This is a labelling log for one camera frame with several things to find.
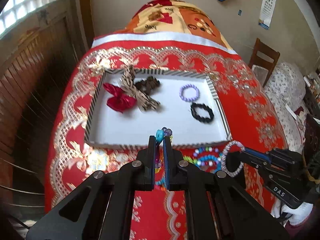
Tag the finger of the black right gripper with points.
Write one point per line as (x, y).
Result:
(252, 153)
(247, 163)

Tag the orange heart pattern blanket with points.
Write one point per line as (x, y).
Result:
(174, 16)

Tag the eye chart poster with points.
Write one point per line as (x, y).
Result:
(266, 13)

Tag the red satin scrunchie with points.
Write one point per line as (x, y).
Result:
(120, 101)

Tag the red floral bedspread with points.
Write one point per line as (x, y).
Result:
(250, 114)

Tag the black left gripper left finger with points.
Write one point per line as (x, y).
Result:
(146, 177)

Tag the white floral cushion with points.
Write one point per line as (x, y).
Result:
(286, 89)

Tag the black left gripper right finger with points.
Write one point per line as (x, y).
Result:
(175, 179)

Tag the white tray striped rim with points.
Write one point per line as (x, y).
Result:
(131, 129)

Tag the brown scrunchie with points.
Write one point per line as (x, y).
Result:
(148, 85)

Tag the leopard print bow scrunchie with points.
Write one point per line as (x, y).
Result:
(144, 101)

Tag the black scrunchie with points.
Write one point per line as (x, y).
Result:
(202, 113)

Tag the wooden chair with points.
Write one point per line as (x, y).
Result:
(264, 57)

